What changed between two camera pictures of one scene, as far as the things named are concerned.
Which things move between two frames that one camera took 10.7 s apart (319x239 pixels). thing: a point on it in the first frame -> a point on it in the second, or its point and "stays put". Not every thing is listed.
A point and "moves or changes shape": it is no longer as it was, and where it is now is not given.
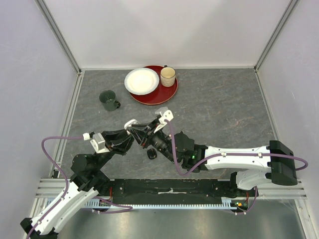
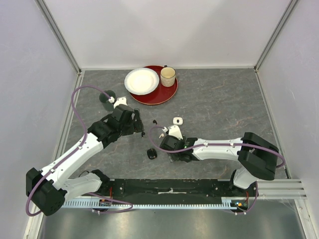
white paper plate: x=141 y=81 stays put
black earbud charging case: x=152 y=153 stays put
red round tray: x=162 y=94 stays put
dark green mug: x=107 y=98 stays put
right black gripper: x=150 y=132 -> x=173 y=157
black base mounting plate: x=174 y=191 stays put
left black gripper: x=119 y=141 -> x=136 y=126
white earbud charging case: x=130 y=122 moves or changes shape
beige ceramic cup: x=167 y=76 stays put
